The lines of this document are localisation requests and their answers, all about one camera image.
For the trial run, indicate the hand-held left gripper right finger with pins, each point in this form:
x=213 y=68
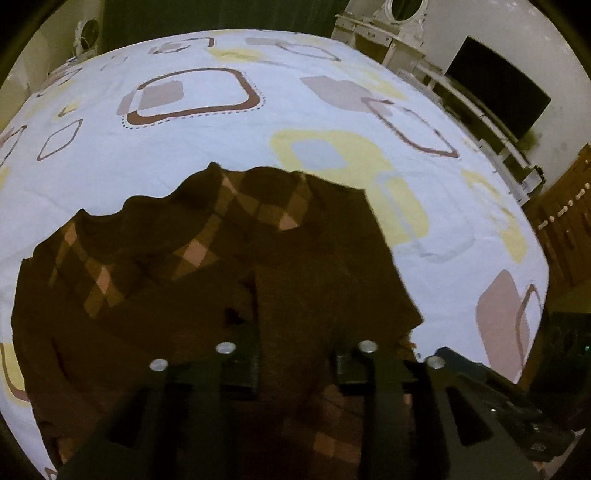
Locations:
x=352 y=369

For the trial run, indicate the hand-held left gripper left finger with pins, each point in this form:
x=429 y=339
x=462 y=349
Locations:
x=242 y=369

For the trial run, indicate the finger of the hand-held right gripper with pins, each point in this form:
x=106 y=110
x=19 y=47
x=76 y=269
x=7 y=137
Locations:
x=531 y=415

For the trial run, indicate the brown argyle sweater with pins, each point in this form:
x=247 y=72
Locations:
x=194 y=295

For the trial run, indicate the brown wooden cabinet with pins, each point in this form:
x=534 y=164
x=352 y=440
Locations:
x=565 y=217

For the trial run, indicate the white patterned bed sheet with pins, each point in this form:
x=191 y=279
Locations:
x=286 y=120

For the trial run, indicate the white television cabinet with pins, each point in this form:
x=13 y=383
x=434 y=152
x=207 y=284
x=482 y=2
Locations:
x=480 y=138

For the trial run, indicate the black television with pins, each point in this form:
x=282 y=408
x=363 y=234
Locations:
x=496 y=87

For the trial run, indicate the white dressing table with mirror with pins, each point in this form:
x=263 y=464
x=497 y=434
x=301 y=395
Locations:
x=392 y=27

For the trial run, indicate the dark green curtain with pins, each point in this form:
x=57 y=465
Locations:
x=221 y=16

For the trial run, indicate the white fan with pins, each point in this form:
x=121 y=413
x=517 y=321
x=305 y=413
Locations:
x=87 y=34

